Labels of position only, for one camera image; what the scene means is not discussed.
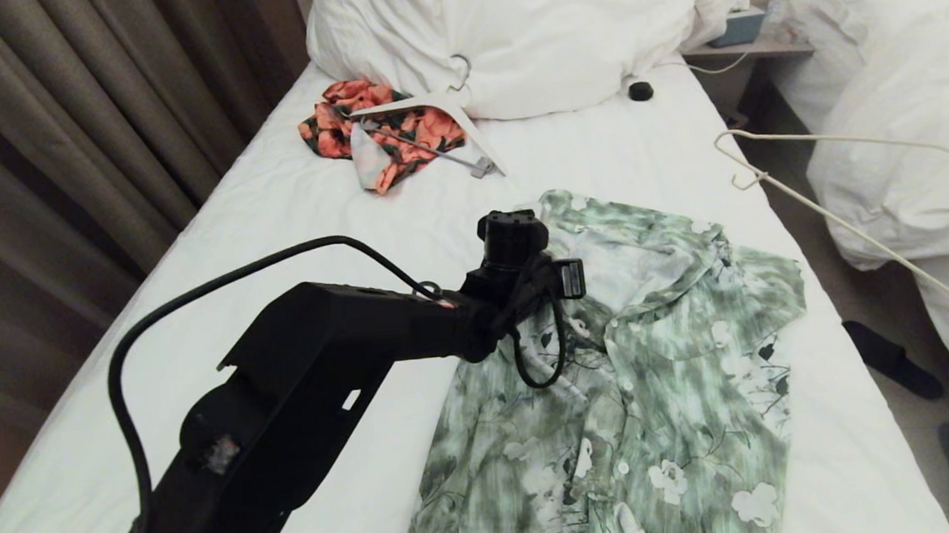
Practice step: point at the wooden nightstand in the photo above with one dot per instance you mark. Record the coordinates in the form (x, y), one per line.
(755, 50)

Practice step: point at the blue tissue box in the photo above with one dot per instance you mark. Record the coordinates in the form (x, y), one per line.
(737, 29)

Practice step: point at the white pillow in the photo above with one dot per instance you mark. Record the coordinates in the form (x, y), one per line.
(527, 36)

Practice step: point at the orange floral garment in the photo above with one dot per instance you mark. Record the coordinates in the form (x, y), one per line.
(336, 131)

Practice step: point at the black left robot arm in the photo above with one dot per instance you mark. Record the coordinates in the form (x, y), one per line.
(287, 406)

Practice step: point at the small black round object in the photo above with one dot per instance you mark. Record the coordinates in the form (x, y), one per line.
(641, 91)

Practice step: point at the bed with white sheet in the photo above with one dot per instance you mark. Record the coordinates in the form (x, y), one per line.
(237, 230)

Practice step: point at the white crumpled duvet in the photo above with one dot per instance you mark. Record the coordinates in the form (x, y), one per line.
(903, 73)

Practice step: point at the white plastic hanger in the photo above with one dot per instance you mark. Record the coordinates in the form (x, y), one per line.
(433, 100)

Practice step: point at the green floral button shirt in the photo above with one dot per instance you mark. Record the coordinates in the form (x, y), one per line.
(675, 370)

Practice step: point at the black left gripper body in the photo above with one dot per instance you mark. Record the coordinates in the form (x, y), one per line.
(512, 244)

